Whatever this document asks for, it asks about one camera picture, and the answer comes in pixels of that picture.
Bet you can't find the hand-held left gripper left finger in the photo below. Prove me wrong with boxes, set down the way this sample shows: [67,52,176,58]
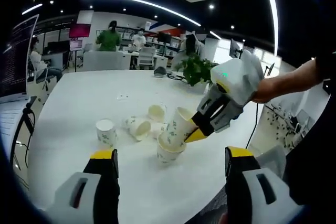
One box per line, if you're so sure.
[54,149,121,224]

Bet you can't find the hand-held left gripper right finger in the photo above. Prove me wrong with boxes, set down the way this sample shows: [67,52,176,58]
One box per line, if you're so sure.
[225,146,299,224]

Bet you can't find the green printed paper cup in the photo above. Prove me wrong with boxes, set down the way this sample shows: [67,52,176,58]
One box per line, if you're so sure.
[159,106,195,152]

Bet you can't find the pile of paper cups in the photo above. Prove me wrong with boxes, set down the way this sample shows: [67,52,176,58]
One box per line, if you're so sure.
[96,104,186,167]

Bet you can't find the person's right hand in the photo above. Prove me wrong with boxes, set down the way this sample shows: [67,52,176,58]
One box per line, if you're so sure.
[251,76,280,104]

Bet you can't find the small screen on tripod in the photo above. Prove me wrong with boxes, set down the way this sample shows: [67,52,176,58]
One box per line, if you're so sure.
[264,62,276,78]

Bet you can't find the green potted plant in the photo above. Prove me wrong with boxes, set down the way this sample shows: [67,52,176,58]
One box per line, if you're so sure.
[175,53,219,87]

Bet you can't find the grey checked fabric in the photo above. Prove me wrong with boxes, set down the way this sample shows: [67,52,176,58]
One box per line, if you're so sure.
[199,189,228,224]

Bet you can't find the person's dark clothing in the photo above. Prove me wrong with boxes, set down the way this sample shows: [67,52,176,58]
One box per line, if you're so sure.
[285,87,334,206]

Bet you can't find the grey round object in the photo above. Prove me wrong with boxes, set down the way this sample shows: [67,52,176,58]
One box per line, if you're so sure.
[153,66,167,78]

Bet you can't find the white office chair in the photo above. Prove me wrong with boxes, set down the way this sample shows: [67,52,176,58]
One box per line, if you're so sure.
[138,47,156,70]

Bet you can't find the black monitor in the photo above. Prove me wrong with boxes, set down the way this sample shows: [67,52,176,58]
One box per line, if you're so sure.
[157,31,171,43]

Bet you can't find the white storage shelves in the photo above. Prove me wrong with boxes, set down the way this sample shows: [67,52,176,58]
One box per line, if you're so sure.
[117,24,182,51]

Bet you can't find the white table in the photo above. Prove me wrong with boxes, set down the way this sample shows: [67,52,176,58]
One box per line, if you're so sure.
[27,69,265,224]

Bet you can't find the white desk partition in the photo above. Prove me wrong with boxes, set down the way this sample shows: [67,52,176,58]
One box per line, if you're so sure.
[82,50,132,72]

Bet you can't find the pink display screen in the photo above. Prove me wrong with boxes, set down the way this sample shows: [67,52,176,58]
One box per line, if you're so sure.
[69,24,91,38]

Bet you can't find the white laptop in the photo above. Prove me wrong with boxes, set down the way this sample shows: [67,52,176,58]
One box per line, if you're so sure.
[0,14,40,143]

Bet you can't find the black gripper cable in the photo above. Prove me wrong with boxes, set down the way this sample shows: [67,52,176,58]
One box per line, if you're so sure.
[246,102,259,149]

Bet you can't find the black laptop cable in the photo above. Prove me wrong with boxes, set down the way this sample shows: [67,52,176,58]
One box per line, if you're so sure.
[10,95,37,172]

